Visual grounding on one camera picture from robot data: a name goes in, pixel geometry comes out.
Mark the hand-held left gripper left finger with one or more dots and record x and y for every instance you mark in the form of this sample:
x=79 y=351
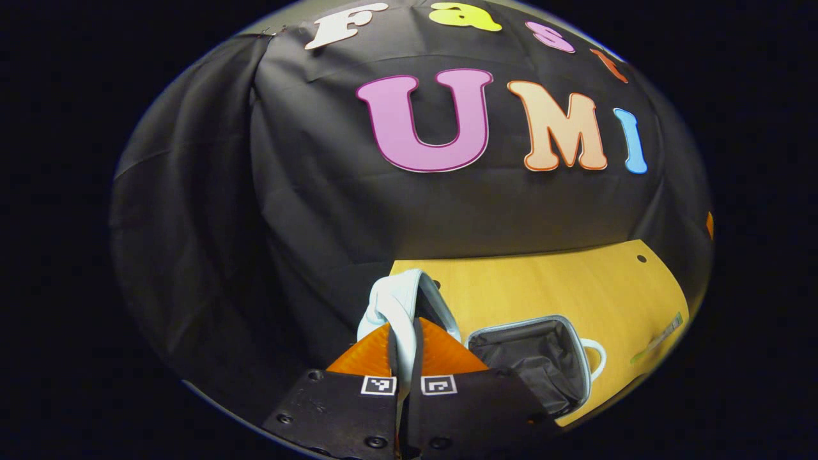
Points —
x=339 y=412

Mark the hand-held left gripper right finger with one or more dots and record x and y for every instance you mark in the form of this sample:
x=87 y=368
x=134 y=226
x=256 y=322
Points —
x=466 y=412

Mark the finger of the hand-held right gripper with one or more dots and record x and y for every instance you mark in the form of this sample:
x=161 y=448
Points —
x=710 y=225

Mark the white quilted suitcase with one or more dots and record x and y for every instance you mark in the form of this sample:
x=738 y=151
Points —
x=537 y=358

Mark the white green skin care tube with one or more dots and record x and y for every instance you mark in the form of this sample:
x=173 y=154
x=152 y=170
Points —
x=658 y=337

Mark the black backdrop cloth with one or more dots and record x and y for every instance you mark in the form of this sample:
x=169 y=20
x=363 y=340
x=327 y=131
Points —
x=287 y=223

